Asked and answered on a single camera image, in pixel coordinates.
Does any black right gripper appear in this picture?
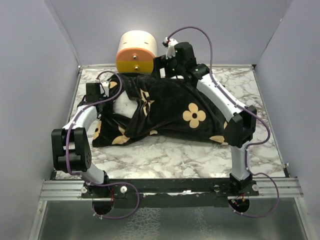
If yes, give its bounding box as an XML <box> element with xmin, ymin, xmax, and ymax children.
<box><xmin>149</xmin><ymin>54</ymin><xmax>184</xmax><ymax>83</ymax></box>

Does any white pillow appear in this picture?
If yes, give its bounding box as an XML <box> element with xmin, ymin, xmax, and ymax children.
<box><xmin>113</xmin><ymin>91</ymin><xmax>138</xmax><ymax>119</ymax></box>

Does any black pillowcase with cream flowers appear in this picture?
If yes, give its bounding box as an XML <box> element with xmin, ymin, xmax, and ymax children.
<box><xmin>92</xmin><ymin>73</ymin><xmax>228</xmax><ymax>148</ymax></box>

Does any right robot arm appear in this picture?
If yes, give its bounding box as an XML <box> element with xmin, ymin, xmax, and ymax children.
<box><xmin>153</xmin><ymin>38</ymin><xmax>257</xmax><ymax>196</ymax></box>

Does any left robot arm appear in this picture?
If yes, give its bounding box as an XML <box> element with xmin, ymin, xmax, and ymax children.
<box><xmin>51</xmin><ymin>82</ymin><xmax>111</xmax><ymax>198</ymax></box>

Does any striped cylindrical drawer container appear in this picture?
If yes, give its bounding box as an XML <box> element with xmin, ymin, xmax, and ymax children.
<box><xmin>115</xmin><ymin>30</ymin><xmax>158</xmax><ymax>74</ymax></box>

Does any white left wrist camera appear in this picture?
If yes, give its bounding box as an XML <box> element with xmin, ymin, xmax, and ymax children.
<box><xmin>95</xmin><ymin>78</ymin><xmax>110</xmax><ymax>98</ymax></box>

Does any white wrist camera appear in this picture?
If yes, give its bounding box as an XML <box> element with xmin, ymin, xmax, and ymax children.
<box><xmin>162</xmin><ymin>37</ymin><xmax>178</xmax><ymax>60</ymax></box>
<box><xmin>95</xmin><ymin>78</ymin><xmax>110</xmax><ymax>98</ymax></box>

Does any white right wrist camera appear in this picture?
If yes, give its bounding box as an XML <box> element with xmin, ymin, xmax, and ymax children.
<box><xmin>162</xmin><ymin>37</ymin><xmax>178</xmax><ymax>60</ymax></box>

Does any aluminium frame rail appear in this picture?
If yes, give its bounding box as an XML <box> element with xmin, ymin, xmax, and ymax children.
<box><xmin>39</xmin><ymin>177</ymin><xmax>304</xmax><ymax>201</ymax></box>

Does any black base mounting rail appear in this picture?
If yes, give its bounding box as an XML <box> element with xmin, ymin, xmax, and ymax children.
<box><xmin>81</xmin><ymin>178</ymin><xmax>259</xmax><ymax>209</ymax></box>

